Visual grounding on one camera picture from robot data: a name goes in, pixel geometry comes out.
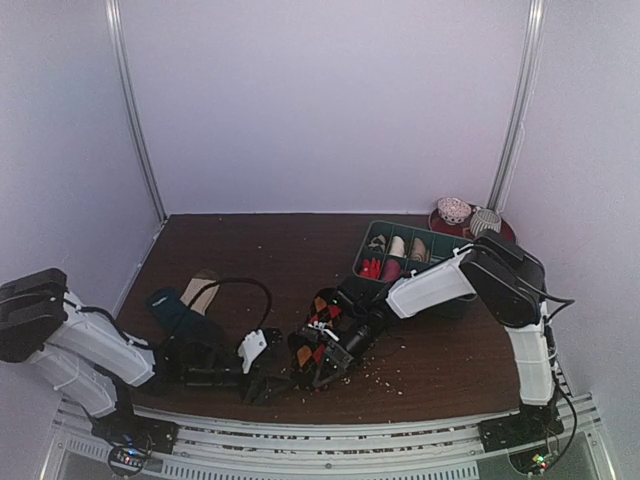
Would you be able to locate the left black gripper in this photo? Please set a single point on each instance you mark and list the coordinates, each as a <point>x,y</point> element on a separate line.
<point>257,391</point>

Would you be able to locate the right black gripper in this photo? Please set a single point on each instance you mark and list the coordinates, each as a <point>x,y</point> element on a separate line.
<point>338,353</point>

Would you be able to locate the black argyle sock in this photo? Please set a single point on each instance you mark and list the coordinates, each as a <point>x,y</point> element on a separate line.
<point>311,369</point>

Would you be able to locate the green divided organizer tray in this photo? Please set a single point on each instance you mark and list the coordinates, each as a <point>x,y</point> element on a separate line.
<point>441,248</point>

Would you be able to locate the red and beige sock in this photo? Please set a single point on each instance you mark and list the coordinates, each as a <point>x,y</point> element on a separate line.
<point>391,271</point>

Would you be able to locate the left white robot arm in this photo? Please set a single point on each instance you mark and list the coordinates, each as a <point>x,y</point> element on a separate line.
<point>82,352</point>

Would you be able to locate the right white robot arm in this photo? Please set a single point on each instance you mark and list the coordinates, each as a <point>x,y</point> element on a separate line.
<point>507,279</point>

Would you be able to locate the red zigzag rolled sock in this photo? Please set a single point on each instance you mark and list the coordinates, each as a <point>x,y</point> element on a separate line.
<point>370,268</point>

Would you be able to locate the dark teal sock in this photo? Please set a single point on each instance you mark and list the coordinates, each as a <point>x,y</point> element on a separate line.
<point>178,320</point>

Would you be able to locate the black beige patterned rolled sock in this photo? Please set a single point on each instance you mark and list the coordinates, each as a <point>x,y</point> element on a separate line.
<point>378,243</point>

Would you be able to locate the cream rolled sock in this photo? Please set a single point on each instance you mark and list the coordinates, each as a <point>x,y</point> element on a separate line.
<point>397,247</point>

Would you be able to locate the tan rolled sock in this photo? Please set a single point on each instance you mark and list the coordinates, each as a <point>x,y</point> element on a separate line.
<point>419,251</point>

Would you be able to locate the pink patterned bowl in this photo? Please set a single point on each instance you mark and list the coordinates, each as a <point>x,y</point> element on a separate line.
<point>453,210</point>

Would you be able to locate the grey striped cup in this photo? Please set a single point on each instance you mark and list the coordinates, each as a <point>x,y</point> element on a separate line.
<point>484,219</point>

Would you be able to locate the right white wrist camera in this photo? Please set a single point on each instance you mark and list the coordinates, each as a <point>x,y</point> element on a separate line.
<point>319,329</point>

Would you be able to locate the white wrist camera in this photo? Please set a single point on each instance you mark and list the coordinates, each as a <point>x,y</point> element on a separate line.
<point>319,329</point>
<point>250,348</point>

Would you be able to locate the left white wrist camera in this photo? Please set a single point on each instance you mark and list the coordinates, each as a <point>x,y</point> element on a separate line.
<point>250,348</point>

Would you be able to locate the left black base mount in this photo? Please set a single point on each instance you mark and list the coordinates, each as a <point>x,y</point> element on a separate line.
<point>133,441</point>

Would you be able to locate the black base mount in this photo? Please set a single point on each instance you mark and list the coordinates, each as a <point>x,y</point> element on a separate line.
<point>531,436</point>
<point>133,441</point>

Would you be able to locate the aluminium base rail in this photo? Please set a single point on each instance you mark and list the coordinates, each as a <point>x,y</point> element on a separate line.
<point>212,448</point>

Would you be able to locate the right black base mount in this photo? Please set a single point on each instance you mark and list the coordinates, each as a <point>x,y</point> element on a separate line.
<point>531,436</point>

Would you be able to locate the right aluminium frame post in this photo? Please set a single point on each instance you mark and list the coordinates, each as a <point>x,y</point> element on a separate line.
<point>523,92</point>

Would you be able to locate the aluminium frame post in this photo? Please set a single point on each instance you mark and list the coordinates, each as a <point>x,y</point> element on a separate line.
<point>523,92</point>
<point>116,32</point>

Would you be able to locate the left aluminium frame post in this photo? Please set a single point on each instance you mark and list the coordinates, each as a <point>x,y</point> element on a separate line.
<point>116,32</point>

